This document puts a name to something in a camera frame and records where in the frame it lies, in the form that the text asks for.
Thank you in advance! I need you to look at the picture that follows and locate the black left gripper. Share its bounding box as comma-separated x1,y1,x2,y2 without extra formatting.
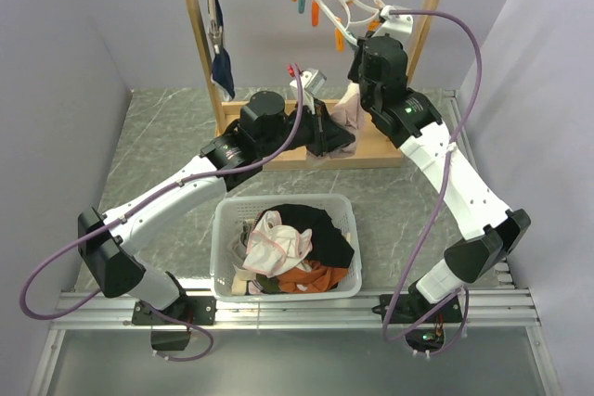
260,98,356,159

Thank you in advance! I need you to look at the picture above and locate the pink beige underwear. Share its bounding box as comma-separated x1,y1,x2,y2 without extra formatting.
317,82,366,159

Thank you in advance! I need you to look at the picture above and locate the black underwear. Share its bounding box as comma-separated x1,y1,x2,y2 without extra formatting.
269,204,355,269

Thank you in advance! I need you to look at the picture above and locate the white underwear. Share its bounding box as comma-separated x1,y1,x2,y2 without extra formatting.
243,211,312,278

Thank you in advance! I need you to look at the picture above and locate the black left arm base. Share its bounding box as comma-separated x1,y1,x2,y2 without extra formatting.
131,295,216,353

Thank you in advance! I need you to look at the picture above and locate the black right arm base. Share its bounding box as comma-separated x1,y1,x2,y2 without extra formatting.
389,294,469,357

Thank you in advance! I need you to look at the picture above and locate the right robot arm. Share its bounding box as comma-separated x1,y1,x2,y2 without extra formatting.
349,35,531,322

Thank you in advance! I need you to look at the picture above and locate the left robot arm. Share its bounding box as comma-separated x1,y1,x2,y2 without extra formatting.
78,91,355,324

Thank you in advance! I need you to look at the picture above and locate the navy blue underwear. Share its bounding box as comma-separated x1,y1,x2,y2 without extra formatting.
211,7,235,102

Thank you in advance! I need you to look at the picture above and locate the wooden clip hanger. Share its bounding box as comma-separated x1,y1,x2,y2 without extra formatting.
207,0,224,57

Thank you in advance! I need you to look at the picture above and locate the white plastic laundry basket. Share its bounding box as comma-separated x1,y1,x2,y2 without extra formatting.
210,194,362,303

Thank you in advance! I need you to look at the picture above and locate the orange brown garment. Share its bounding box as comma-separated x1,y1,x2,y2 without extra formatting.
276,261,349,294

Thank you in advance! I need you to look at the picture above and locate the grey garment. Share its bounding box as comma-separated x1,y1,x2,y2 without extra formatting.
227,230,250,268

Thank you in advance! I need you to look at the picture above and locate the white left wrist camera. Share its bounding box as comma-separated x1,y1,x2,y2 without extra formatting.
288,65,327,112

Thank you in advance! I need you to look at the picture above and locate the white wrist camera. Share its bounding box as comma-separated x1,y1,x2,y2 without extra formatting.
366,6,414,45
288,65,327,112

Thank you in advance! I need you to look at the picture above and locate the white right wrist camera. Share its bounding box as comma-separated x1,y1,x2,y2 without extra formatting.
366,6,414,45

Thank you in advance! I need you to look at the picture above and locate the aluminium mounting rail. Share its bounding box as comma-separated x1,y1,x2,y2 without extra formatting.
50,288,540,330

